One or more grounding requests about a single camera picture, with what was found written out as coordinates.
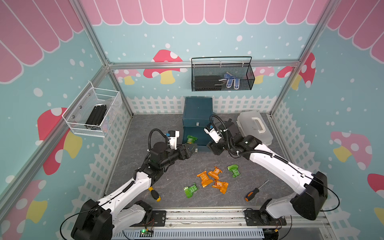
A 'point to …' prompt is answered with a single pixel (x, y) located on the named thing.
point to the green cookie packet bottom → (189, 190)
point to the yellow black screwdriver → (154, 194)
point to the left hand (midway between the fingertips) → (193, 148)
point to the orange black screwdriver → (250, 195)
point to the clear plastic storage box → (251, 123)
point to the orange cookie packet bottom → (222, 186)
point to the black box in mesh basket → (206, 83)
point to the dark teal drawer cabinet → (197, 112)
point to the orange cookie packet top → (215, 173)
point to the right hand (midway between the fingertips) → (210, 142)
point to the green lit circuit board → (145, 233)
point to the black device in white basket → (96, 115)
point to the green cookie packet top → (191, 139)
